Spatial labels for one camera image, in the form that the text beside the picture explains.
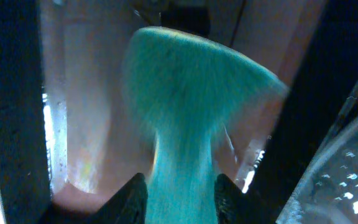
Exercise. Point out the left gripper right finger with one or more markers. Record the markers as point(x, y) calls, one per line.
point(235, 207)

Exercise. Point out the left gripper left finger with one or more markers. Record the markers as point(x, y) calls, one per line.
point(127, 206)

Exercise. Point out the green scouring sponge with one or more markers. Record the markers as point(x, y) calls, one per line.
point(183, 89)

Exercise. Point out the round black tray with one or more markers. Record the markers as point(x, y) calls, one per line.
point(328, 191)

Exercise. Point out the rectangular black tray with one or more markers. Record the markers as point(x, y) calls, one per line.
point(68, 141)

